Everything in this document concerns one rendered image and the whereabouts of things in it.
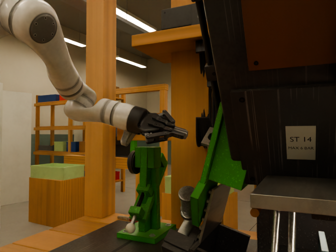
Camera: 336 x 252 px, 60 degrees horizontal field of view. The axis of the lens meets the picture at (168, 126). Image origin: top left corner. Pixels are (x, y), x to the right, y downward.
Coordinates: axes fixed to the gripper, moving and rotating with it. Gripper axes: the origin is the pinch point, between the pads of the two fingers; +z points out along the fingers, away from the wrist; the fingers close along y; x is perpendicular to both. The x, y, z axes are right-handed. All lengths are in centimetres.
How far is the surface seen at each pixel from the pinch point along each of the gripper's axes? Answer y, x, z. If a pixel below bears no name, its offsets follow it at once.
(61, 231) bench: -20, 41, -33
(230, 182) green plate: -16.2, -6.6, 15.9
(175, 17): 35.6, -15.9, -15.8
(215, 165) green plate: -14.4, -7.9, 12.1
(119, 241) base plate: -20.6, 28.7, -9.2
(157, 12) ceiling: 687, 245, -300
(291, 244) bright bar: -26.3, -8.9, 27.5
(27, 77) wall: 442, 391, -577
